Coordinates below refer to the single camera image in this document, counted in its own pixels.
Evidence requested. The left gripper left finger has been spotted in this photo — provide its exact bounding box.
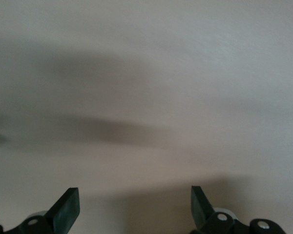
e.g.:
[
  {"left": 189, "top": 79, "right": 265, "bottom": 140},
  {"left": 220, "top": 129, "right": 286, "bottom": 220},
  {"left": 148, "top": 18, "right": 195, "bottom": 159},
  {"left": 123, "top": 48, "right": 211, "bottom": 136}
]
[{"left": 14, "top": 187, "right": 81, "bottom": 234}]

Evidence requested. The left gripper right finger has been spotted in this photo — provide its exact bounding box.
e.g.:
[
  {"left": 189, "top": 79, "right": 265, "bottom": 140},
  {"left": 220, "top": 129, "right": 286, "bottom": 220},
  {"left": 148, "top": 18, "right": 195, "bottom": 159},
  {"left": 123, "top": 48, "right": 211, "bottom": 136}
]
[{"left": 190, "top": 185, "right": 237, "bottom": 234}]

